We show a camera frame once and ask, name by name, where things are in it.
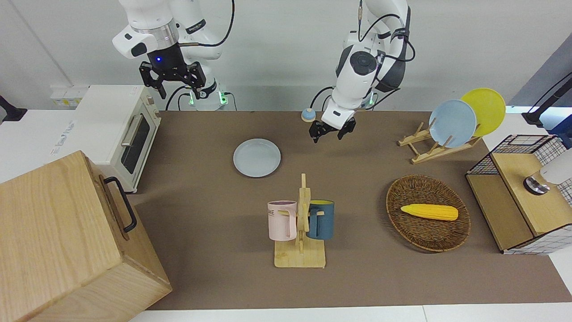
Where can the pink mug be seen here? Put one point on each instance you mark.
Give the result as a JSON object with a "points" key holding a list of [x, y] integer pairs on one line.
{"points": [[279, 221]]}

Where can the small blue dome timer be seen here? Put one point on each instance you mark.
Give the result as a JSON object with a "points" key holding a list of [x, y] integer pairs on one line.
{"points": [[308, 115]]}

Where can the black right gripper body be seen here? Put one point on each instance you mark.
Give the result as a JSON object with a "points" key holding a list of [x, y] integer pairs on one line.
{"points": [[167, 62]]}

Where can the black camera stand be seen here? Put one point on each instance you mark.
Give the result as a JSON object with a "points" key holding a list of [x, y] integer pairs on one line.
{"points": [[543, 109]]}

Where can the dark blue mug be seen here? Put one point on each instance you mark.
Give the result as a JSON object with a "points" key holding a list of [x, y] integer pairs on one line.
{"points": [[324, 221]]}

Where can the brown wicker basket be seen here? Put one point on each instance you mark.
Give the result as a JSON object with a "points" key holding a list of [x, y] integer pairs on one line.
{"points": [[424, 232]]}

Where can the white toaster oven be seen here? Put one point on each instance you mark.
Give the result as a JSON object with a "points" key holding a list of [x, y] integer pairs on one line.
{"points": [[103, 129]]}

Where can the black clamp mount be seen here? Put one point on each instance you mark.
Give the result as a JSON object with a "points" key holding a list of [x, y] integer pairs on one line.
{"points": [[11, 112]]}

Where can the yellow corn cob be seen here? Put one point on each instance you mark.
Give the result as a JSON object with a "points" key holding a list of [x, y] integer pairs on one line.
{"points": [[431, 212]]}

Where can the large wooden box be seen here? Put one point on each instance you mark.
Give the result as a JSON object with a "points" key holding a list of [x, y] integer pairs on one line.
{"points": [[58, 241]]}

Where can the wooden mug tree stand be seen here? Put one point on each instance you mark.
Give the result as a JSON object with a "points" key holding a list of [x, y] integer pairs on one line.
{"points": [[300, 255]]}

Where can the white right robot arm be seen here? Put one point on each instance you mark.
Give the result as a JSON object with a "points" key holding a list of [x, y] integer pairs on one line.
{"points": [[152, 22]]}

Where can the white wall socket strip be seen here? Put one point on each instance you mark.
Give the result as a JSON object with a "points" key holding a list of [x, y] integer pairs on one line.
{"points": [[67, 96]]}

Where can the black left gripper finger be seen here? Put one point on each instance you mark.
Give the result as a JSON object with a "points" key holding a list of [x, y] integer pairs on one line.
{"points": [[316, 134], [346, 132]]}

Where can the wooden plate rack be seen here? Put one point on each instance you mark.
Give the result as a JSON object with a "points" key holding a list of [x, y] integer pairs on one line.
{"points": [[429, 154]]}

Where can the gray ceramic plate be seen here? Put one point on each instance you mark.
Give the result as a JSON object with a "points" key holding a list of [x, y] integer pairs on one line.
{"points": [[257, 158]]}

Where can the yellow plate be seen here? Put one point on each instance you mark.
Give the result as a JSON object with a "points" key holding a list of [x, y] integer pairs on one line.
{"points": [[489, 107]]}

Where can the light blue plate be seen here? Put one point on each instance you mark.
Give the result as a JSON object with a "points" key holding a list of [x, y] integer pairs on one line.
{"points": [[452, 124]]}

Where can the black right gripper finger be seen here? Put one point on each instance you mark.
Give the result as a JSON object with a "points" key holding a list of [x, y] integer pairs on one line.
{"points": [[152, 78], [199, 80]]}

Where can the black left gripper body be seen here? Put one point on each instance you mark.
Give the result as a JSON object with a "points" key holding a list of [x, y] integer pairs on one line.
{"points": [[333, 127]]}

